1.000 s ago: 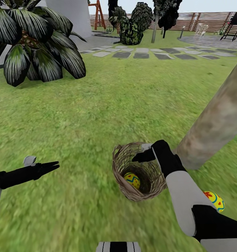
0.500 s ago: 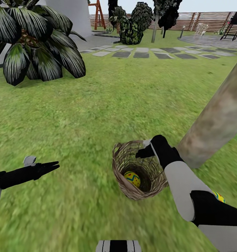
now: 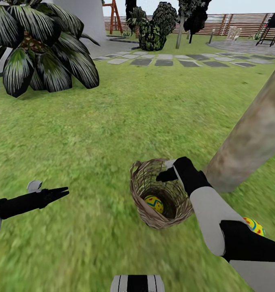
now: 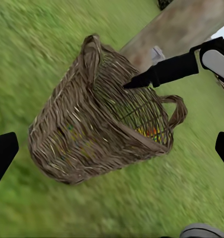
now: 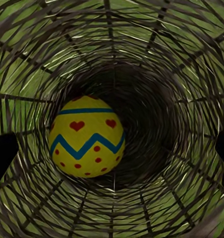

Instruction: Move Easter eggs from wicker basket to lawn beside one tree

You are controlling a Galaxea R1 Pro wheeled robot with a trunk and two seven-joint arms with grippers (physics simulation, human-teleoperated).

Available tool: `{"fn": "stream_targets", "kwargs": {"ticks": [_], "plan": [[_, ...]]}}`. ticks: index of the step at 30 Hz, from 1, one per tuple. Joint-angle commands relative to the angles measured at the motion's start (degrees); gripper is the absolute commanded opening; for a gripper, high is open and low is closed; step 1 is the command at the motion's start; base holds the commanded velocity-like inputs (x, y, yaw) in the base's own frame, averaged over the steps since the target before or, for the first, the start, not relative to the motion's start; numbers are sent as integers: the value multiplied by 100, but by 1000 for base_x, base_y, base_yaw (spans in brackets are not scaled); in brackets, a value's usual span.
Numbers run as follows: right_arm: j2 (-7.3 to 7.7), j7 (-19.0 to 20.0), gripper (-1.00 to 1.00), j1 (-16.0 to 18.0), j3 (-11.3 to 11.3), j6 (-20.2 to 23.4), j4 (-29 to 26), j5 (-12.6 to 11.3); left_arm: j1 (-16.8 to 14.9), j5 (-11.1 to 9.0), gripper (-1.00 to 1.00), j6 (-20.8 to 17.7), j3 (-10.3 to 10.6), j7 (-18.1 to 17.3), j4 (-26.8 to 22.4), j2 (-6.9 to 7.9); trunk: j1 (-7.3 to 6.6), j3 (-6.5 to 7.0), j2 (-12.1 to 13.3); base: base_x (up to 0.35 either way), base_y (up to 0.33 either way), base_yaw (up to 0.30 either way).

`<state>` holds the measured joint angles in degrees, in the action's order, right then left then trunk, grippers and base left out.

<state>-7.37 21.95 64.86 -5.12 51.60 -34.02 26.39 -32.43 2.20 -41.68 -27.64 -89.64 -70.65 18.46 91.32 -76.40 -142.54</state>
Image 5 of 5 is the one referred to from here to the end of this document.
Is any easter egg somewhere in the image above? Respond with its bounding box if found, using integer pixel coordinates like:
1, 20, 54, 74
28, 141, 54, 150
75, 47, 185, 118
48, 95, 126, 178

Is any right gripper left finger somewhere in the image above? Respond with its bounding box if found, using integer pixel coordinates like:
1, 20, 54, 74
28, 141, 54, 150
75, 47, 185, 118
0, 132, 19, 180

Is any wicker basket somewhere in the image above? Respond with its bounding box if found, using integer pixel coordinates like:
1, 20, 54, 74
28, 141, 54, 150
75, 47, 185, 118
0, 0, 224, 238

